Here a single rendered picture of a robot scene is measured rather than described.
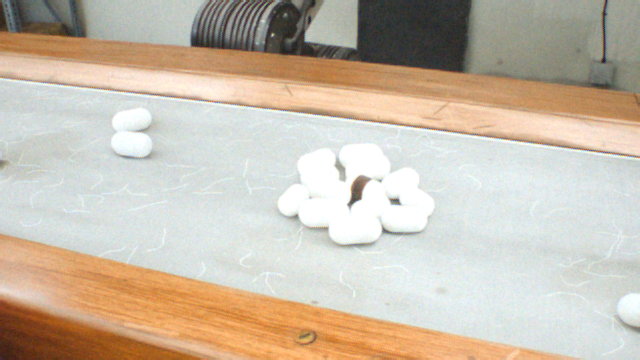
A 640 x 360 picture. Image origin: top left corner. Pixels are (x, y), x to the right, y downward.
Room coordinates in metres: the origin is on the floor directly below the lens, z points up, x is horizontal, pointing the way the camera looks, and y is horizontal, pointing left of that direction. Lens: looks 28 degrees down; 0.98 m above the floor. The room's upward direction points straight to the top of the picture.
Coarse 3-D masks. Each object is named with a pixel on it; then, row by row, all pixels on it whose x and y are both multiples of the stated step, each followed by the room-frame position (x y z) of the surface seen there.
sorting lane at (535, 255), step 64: (0, 128) 0.55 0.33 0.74; (64, 128) 0.55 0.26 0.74; (192, 128) 0.54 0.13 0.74; (256, 128) 0.54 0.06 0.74; (320, 128) 0.54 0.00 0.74; (384, 128) 0.54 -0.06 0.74; (0, 192) 0.42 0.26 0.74; (64, 192) 0.42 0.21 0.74; (128, 192) 0.42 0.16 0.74; (192, 192) 0.42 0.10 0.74; (256, 192) 0.42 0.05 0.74; (448, 192) 0.42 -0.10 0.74; (512, 192) 0.42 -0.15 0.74; (576, 192) 0.42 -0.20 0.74; (128, 256) 0.33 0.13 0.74; (192, 256) 0.33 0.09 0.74; (256, 256) 0.33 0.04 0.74; (320, 256) 0.33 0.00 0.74; (384, 256) 0.33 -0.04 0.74; (448, 256) 0.33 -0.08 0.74; (512, 256) 0.33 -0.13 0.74; (576, 256) 0.33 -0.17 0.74; (448, 320) 0.27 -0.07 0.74; (512, 320) 0.27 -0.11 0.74; (576, 320) 0.27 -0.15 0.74
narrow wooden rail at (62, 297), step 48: (0, 240) 0.31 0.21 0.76; (0, 288) 0.26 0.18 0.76; (48, 288) 0.27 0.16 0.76; (96, 288) 0.27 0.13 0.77; (144, 288) 0.27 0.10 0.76; (192, 288) 0.27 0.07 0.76; (0, 336) 0.26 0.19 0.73; (48, 336) 0.25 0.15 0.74; (96, 336) 0.24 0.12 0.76; (144, 336) 0.23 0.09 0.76; (192, 336) 0.23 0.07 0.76; (240, 336) 0.23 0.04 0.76; (288, 336) 0.23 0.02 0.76; (336, 336) 0.23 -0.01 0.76; (384, 336) 0.23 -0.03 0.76; (432, 336) 0.23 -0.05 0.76
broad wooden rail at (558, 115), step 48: (0, 48) 0.75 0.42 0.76; (48, 48) 0.75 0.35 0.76; (96, 48) 0.74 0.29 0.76; (144, 48) 0.74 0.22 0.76; (192, 48) 0.73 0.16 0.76; (192, 96) 0.62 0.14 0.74; (240, 96) 0.61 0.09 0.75; (288, 96) 0.60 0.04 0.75; (336, 96) 0.59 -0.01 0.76; (384, 96) 0.57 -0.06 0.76; (432, 96) 0.57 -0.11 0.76; (480, 96) 0.57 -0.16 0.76; (528, 96) 0.57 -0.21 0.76; (576, 96) 0.57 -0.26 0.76; (624, 96) 0.57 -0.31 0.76; (576, 144) 0.50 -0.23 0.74; (624, 144) 0.49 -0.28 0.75
